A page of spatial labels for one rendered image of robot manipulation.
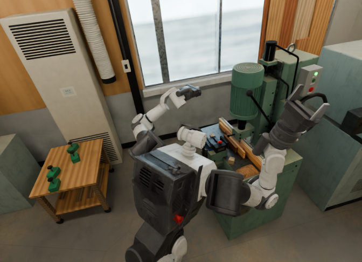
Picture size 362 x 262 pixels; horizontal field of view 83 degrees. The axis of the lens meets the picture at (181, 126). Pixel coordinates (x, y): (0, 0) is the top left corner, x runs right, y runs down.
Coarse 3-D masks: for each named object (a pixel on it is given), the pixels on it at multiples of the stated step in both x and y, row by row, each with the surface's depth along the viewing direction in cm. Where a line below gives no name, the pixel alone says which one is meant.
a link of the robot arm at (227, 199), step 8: (224, 176) 74; (224, 184) 73; (232, 184) 72; (240, 184) 73; (216, 192) 75; (224, 192) 71; (232, 192) 71; (240, 192) 73; (248, 192) 77; (216, 200) 73; (224, 200) 71; (232, 200) 70; (240, 200) 73; (224, 208) 70; (232, 208) 69
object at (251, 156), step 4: (220, 124) 169; (224, 128) 164; (236, 140) 151; (248, 152) 140; (248, 156) 141; (252, 156) 137; (252, 160) 138; (256, 160) 134; (256, 164) 134; (260, 164) 131; (260, 168) 131
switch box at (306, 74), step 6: (306, 66) 115; (312, 66) 115; (318, 66) 114; (300, 72) 116; (306, 72) 112; (312, 72) 111; (318, 72) 113; (300, 78) 117; (306, 78) 113; (312, 78) 114; (318, 78) 116; (306, 84) 115; (312, 84) 117; (306, 90) 118
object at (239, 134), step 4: (248, 124) 144; (236, 128) 142; (248, 128) 140; (252, 128) 140; (232, 132) 144; (236, 132) 139; (240, 132) 138; (244, 132) 139; (248, 132) 141; (236, 136) 140; (240, 136) 140; (244, 136) 142; (248, 136) 143
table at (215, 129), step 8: (208, 128) 172; (216, 128) 171; (208, 136) 163; (232, 152) 147; (224, 160) 143; (240, 160) 140; (248, 160) 140; (232, 168) 135; (256, 168) 134; (256, 176) 130
